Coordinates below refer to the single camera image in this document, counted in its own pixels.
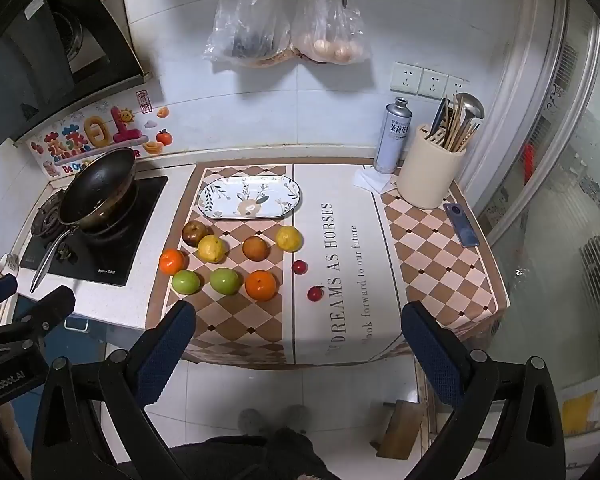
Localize black range hood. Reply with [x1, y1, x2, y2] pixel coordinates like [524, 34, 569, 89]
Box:
[0, 0, 148, 150]

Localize small wooden stool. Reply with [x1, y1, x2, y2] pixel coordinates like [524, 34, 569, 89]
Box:
[370, 400, 426, 461]

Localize black frying pan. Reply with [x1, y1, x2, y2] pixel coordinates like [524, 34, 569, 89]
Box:
[30, 147, 138, 293]

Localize yellow citrus fruit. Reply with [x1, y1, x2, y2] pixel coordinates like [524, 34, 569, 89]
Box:
[197, 235, 228, 264]
[276, 226, 302, 253]

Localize white folded tissue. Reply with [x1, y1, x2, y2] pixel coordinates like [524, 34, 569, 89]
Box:
[352, 166, 398, 195]

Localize person's dark clothing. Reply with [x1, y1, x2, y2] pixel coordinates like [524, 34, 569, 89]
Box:
[172, 427, 331, 480]

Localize brownish orange round fruit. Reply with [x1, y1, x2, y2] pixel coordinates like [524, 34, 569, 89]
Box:
[242, 236, 269, 262]

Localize glass sliding door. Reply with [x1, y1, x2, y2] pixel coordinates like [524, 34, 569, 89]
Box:
[460, 0, 600, 461]

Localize steel ladle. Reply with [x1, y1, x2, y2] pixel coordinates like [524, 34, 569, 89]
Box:
[455, 92, 486, 133]

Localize cream utensil holder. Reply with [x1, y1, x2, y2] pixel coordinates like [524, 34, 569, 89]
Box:
[396, 124, 467, 210]

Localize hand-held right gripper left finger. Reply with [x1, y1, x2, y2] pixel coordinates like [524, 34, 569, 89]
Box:
[31, 301, 197, 480]

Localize dark handled utensil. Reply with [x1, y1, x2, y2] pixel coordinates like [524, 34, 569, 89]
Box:
[430, 97, 451, 136]

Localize colourful wall sticker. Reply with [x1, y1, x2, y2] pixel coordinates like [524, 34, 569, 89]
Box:
[28, 100, 148, 178]

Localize glass fruit bowl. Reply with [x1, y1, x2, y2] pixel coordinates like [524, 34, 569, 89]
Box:
[197, 176, 303, 221]

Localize orange tangerine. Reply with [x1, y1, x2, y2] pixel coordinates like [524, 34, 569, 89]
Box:
[244, 270, 278, 302]
[159, 249, 188, 276]

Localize white wall socket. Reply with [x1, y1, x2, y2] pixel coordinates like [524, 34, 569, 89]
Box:
[390, 62, 423, 96]
[445, 76, 471, 101]
[417, 70, 448, 98]

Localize clear plastic bag dark contents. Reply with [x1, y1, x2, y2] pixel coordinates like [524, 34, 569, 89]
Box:
[202, 0, 293, 68]

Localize clear plastic bag of eggs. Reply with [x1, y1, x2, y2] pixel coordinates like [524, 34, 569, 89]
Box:
[290, 0, 371, 66]

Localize checkered printed table mat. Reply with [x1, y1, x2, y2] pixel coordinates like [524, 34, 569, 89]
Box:
[145, 162, 511, 371]

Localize black glass gas stove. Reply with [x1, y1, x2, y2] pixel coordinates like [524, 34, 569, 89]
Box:
[19, 176, 169, 288]

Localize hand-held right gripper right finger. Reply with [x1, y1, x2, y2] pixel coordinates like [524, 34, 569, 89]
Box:
[401, 301, 566, 480]

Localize blue smartphone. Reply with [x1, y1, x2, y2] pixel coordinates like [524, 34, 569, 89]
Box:
[442, 202, 481, 248]

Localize bundle of wooden chopsticks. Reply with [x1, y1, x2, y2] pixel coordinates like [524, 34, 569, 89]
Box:
[427, 95, 481, 153]

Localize green apple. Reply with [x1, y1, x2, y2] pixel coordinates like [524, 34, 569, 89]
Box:
[209, 267, 241, 296]
[172, 270, 201, 295]

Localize dark brown apple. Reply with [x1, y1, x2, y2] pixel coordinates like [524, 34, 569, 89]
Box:
[182, 220, 208, 247]

